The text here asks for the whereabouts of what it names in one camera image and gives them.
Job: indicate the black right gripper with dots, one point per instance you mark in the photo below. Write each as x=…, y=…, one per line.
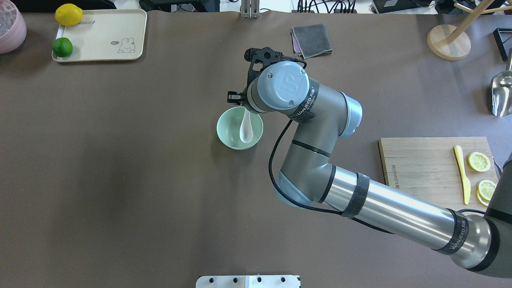
x=236, y=97

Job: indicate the light green bowl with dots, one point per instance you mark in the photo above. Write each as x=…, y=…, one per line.
x=228, y=128

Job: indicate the white ceramic spoon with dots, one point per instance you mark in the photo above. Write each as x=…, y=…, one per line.
x=245, y=131

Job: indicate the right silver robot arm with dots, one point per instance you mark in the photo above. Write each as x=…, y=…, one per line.
x=480, y=244

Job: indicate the pink bowl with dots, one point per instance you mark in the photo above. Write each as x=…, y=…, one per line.
x=13, y=29

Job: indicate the grey folded cloth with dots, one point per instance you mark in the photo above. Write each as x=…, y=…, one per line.
x=310, y=41

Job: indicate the beige rabbit tray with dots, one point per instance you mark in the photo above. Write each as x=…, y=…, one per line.
x=105, y=35

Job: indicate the green lime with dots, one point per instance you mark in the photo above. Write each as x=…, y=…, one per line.
x=62, y=47

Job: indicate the yellow lemon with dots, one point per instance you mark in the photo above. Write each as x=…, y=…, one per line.
x=68, y=14

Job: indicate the bamboo cutting board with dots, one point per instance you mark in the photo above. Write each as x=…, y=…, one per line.
x=426, y=168

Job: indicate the wooden mug tree stand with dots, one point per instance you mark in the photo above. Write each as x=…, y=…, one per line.
x=452, y=43

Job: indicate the yellow plastic knife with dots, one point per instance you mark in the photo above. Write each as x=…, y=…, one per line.
x=465, y=181

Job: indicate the steel scoop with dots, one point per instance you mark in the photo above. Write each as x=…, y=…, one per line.
x=501, y=90

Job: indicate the stacked lemon slices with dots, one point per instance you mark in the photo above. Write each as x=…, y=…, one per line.
x=485, y=191

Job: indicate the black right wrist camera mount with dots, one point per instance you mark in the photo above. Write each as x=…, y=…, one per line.
x=261, y=58

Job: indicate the aluminium frame post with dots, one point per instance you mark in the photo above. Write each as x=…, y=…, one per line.
x=250, y=9

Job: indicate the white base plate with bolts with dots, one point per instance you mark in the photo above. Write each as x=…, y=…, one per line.
x=249, y=281

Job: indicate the lemon slice near handle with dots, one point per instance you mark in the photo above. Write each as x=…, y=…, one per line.
x=479, y=162

